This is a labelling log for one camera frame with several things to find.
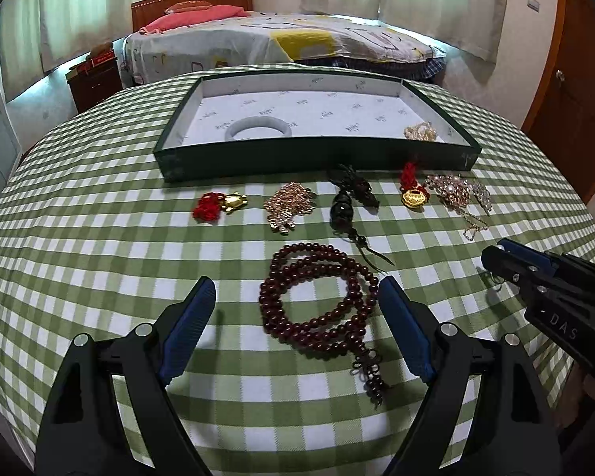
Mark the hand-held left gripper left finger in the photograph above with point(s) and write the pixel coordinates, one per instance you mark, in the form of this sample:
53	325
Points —
191	327

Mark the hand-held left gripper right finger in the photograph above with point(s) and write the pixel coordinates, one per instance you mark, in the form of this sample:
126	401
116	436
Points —
406	327

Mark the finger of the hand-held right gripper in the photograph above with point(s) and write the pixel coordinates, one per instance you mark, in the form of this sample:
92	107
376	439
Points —
505	263
530	255

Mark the red tassel gold lock charm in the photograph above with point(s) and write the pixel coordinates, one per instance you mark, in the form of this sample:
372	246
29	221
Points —
412	196

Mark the black pendant with tassel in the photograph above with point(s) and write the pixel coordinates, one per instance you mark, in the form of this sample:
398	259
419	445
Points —
341	206

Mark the green shallow box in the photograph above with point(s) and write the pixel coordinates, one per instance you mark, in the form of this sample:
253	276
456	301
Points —
327	163

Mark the pearl and gold jewelry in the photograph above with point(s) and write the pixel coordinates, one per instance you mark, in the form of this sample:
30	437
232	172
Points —
421	131

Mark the red tassel gold turtle charm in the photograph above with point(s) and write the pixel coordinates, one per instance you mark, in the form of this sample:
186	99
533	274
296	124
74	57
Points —
208	208

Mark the green checkered tablecloth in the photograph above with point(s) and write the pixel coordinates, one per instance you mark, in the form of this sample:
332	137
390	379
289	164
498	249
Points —
104	238

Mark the wooden door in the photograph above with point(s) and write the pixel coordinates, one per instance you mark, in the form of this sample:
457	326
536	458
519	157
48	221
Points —
580	84

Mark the metal door knob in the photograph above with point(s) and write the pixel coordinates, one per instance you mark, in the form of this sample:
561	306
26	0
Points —
560	75

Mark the pale jade bangle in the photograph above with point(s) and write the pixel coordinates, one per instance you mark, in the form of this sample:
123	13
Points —
233	131

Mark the blue plaid bed sheet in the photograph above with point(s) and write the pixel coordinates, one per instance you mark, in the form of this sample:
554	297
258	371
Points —
406	68

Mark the dark wooden nightstand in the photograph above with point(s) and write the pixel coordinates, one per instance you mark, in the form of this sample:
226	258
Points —
94	87

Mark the bed with patterned cover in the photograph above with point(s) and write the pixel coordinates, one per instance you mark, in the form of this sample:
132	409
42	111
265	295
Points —
218	44

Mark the red box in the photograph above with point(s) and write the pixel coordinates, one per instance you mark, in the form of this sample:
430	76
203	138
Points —
99	57

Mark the large pink pillow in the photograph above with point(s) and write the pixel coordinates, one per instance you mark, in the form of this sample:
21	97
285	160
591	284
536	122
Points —
198	17

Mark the small pink pillow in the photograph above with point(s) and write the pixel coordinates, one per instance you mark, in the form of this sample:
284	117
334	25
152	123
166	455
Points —
188	7

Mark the wooden headboard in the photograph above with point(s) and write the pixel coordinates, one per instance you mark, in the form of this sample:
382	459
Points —
153	7

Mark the wall light switch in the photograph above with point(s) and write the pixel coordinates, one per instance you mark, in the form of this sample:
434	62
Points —
533	4

